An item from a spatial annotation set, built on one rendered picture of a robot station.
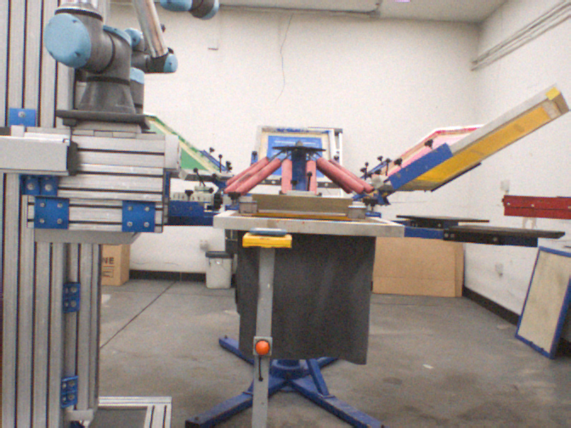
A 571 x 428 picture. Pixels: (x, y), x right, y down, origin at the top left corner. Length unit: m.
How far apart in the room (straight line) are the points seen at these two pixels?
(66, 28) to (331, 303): 1.12
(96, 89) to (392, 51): 5.39
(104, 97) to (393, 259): 5.25
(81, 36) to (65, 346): 0.94
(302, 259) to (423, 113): 4.99
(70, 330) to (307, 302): 0.74
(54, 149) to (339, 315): 1.01
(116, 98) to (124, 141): 0.11
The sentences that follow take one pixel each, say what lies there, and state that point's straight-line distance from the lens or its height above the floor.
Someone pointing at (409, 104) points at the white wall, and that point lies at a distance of 6.74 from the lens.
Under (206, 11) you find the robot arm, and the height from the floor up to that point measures 1.53.
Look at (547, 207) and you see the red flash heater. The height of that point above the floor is 1.06.
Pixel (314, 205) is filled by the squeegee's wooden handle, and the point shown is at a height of 1.02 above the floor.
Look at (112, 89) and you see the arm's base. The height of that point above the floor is 1.32.
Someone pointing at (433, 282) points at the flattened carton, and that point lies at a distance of 6.67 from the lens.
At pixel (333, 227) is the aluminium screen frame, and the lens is 1.81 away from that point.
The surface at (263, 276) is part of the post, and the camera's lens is 1.62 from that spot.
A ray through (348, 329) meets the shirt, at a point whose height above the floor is 0.64.
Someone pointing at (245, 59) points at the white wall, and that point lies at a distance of 6.69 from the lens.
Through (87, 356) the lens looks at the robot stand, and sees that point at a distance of 1.97.
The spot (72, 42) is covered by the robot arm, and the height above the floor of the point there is 1.41.
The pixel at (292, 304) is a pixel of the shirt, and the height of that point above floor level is 0.71.
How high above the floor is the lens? 1.08
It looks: 3 degrees down
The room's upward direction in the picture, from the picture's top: 3 degrees clockwise
